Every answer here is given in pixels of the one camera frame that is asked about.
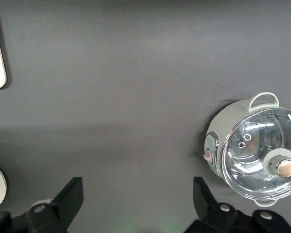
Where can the cream electric cooking pot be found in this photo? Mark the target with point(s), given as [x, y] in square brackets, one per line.
[219, 126]

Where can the glass pot lid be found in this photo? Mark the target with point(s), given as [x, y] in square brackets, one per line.
[257, 155]

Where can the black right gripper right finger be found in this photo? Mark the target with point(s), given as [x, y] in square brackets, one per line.
[206, 201]

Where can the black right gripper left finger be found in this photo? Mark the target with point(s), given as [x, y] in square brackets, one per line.
[63, 201]

